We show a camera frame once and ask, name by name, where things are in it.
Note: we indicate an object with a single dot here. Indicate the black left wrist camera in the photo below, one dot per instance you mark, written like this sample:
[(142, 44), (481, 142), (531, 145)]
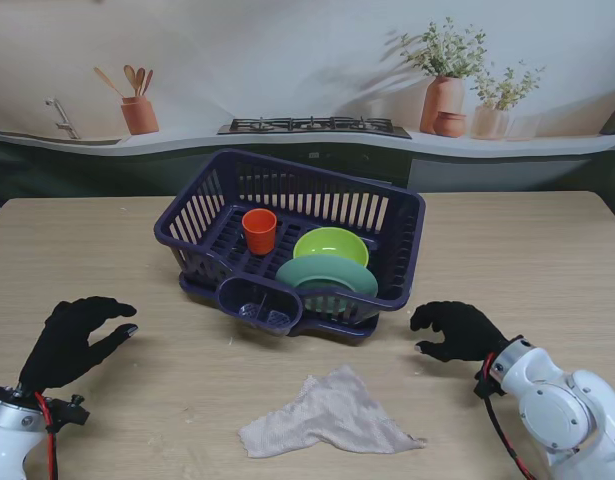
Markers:
[(69, 412)]

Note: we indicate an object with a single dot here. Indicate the grey wiping cloth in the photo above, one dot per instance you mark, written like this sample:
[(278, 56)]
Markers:
[(332, 415)]

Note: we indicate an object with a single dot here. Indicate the lime green bowl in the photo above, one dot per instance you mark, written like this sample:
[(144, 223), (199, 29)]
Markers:
[(332, 247)]

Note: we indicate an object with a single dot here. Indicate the teal plate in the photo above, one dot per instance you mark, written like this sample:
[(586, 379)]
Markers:
[(327, 275)]

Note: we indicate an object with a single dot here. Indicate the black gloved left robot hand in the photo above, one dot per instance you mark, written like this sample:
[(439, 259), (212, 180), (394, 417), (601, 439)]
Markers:
[(67, 345)]

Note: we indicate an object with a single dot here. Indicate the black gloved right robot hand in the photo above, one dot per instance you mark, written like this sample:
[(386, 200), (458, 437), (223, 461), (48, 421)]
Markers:
[(462, 332)]

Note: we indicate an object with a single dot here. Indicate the orange cup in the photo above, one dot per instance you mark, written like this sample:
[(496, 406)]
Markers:
[(260, 232)]

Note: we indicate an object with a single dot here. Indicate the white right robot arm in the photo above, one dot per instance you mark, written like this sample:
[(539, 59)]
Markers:
[(562, 405)]

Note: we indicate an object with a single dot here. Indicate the printed kitchen scene backdrop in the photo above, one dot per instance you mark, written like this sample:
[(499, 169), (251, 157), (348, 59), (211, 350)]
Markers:
[(287, 50)]

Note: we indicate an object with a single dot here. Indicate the purple plastic dish rack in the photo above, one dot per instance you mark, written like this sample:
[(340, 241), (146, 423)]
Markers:
[(287, 200)]

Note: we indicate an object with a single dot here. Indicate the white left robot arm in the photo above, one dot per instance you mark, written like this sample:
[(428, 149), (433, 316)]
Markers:
[(7, 440)]

